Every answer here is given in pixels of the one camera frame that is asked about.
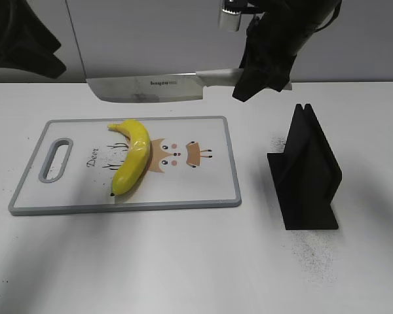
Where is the white grey-rimmed cutting board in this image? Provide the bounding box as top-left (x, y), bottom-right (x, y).
top-left (9, 116), bottom-right (241, 216)

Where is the yellow plastic banana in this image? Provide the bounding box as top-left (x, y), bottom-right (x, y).
top-left (107, 119), bottom-right (151, 196)

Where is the black knife stand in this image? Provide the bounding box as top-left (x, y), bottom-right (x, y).
top-left (267, 103), bottom-right (342, 230)

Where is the cleaver knife with white handle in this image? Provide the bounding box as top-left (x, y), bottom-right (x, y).
top-left (85, 68), bottom-right (293, 104)

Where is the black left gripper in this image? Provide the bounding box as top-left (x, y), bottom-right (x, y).
top-left (0, 1), bottom-right (66, 79)

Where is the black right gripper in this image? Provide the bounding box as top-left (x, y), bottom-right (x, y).
top-left (232, 0), bottom-right (342, 101)

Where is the silver cylinder on right gripper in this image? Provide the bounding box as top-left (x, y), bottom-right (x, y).
top-left (218, 0), bottom-right (241, 32)

